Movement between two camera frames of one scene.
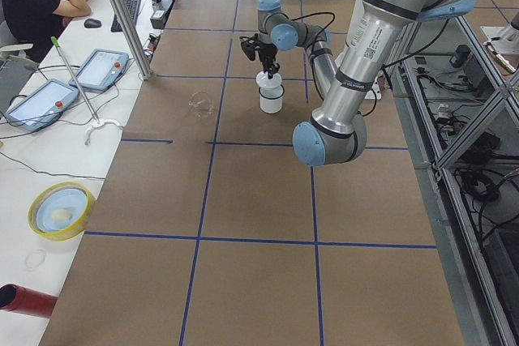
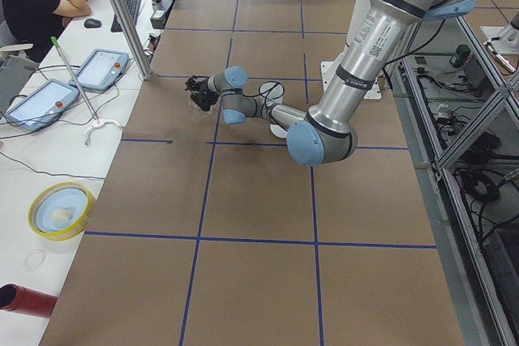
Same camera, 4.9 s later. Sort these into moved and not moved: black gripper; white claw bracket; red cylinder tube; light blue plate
Moved: black gripper
Not moved: light blue plate; red cylinder tube; white claw bracket
